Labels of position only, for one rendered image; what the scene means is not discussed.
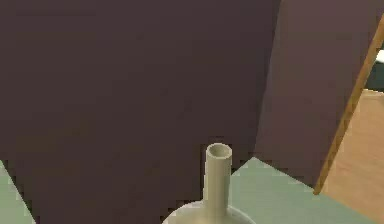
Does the beige long-necked vase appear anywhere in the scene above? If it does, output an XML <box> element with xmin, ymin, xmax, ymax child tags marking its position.
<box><xmin>161</xmin><ymin>142</ymin><xmax>257</xmax><ymax>224</ymax></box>

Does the brown wooden door frame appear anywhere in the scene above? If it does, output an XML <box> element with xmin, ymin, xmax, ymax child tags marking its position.
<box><xmin>312</xmin><ymin>13</ymin><xmax>384</xmax><ymax>196</ymax></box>

